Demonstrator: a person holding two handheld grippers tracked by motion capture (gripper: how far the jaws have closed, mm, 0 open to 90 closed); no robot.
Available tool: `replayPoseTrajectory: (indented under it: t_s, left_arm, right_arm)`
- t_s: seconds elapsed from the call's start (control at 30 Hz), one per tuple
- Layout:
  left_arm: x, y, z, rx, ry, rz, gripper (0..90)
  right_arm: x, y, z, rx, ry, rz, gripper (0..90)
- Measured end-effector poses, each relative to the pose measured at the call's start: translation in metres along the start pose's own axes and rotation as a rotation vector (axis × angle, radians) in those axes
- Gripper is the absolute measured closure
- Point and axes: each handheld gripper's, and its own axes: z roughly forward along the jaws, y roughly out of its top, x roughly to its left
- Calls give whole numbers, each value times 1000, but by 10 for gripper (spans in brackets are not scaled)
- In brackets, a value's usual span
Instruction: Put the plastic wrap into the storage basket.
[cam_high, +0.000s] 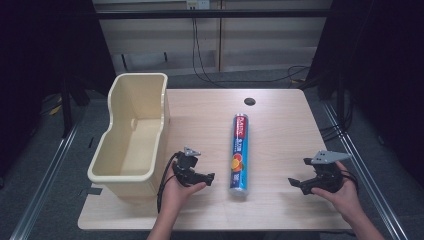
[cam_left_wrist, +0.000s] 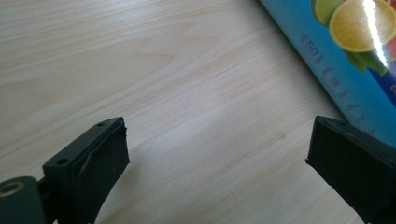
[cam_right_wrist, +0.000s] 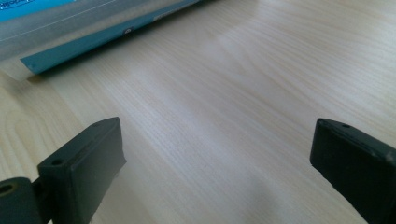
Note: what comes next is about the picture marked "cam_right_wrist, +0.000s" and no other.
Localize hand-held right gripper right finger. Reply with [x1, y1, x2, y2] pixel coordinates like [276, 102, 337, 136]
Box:
[309, 118, 396, 224]

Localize blue box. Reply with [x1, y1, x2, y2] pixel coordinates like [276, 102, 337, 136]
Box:
[0, 0, 200, 76]

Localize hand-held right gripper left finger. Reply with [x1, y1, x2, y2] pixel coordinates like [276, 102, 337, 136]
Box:
[36, 117, 128, 224]

